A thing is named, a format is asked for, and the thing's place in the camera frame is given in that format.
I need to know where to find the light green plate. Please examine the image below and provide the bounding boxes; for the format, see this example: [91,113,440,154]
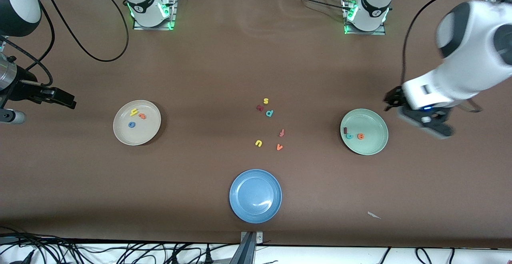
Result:
[340,108,389,156]

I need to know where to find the beige brown plate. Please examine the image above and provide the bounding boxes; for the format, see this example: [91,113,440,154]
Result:
[113,100,162,146]

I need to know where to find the brown table cover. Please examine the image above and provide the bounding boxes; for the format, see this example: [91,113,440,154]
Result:
[0,0,512,248]

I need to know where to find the blue plate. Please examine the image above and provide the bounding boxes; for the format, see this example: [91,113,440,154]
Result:
[229,169,282,224]

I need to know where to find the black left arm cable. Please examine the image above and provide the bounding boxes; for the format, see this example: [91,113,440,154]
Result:
[401,0,496,114]

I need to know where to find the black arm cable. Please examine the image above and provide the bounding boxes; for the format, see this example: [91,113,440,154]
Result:
[401,0,496,114]
[0,0,130,88]

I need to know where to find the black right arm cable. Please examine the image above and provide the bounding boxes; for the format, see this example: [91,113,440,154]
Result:
[0,0,130,88]

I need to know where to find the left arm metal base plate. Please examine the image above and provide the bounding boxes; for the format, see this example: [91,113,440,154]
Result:
[344,0,386,36]

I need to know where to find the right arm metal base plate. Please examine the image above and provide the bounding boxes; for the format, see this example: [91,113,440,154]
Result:
[133,0,177,31]

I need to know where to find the tangled black cables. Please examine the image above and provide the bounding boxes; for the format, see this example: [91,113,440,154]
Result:
[0,226,232,264]

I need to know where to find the silver metal bracket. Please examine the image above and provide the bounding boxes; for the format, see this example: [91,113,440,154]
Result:
[240,231,264,244]

